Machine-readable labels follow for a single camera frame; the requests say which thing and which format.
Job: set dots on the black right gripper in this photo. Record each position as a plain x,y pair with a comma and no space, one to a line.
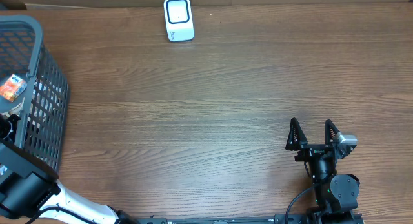
296,141

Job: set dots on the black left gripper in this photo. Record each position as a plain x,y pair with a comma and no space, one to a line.
13,120

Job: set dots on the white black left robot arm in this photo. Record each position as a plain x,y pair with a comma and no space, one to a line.
30,188

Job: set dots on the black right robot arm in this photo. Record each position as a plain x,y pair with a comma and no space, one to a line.
336,194

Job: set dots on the white barcode scanner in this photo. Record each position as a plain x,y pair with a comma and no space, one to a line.
178,20

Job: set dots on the orange juice carton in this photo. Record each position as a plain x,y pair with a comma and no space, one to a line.
12,87

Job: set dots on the grey plastic mesh basket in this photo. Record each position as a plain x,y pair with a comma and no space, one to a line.
42,106

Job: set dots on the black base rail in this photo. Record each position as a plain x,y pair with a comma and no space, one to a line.
277,219

